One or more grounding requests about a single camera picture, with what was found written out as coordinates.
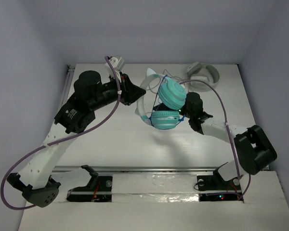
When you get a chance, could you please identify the teal cat-ear headphones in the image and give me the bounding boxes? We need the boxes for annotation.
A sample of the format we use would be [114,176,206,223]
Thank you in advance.
[135,68,187,130]

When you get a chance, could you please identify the blue headphone cable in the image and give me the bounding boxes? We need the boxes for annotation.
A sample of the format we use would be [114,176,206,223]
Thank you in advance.
[149,74,187,126]

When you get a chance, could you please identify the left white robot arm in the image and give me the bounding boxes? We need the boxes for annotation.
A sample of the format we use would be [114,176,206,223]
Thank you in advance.
[0,70,146,210]

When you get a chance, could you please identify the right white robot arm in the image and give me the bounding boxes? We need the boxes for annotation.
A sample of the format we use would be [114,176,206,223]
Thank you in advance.
[151,92,277,189]

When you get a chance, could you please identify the white grey headphones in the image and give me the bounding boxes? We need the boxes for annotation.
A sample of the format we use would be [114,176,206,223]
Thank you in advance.
[186,62,220,91]

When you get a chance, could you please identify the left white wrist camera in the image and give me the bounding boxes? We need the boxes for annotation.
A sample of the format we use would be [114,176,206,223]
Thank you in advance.
[105,56,125,72]

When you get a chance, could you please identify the grey headphone cable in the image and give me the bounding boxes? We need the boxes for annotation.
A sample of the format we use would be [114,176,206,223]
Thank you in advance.
[145,69,196,96]

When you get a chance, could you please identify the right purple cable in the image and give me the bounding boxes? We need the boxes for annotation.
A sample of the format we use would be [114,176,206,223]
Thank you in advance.
[180,80,251,201]

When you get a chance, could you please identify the purple cable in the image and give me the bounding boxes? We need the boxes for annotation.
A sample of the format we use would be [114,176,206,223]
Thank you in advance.
[0,56,122,211]
[180,80,251,201]

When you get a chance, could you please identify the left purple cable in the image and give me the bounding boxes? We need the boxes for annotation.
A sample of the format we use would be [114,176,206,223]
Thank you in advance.
[0,56,122,211]

